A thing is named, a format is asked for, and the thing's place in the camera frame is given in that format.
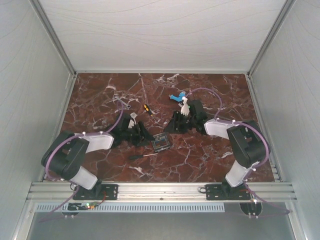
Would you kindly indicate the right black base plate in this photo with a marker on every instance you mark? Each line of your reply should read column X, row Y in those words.
column 224, row 191

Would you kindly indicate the slotted grey cable duct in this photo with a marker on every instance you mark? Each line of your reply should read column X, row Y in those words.
column 139, row 207

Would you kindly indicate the blue plastic faucet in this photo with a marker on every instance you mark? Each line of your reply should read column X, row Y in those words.
column 178, row 98

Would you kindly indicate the yellow black screwdriver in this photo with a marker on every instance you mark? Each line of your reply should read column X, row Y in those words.
column 149, row 112

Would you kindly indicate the clear fuse box lid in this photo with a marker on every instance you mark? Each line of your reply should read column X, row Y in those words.
column 161, row 142

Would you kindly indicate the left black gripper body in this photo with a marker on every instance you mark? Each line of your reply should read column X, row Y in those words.
column 133, row 134

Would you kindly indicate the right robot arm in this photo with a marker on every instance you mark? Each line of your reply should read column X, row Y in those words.
column 249, row 146

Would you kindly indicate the silver wrench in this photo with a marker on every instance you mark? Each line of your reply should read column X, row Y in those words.
column 125, row 104

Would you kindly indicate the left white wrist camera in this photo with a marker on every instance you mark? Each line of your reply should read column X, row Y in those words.
column 132, row 121

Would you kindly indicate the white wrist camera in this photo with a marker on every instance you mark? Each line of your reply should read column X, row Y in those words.
column 185, row 110
column 132, row 121

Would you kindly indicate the aluminium front rail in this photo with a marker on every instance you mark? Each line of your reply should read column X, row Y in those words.
column 160, row 192

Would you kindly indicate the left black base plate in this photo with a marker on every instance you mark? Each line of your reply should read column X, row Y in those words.
column 105, row 192

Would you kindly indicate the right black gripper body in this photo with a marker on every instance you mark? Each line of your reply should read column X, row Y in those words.
column 192, row 120

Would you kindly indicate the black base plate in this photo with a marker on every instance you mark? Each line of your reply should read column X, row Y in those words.
column 105, row 192
column 224, row 191

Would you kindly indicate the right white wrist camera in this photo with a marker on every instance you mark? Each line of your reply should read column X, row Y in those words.
column 185, row 110

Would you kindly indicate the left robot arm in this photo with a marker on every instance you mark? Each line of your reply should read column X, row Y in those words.
column 66, row 155

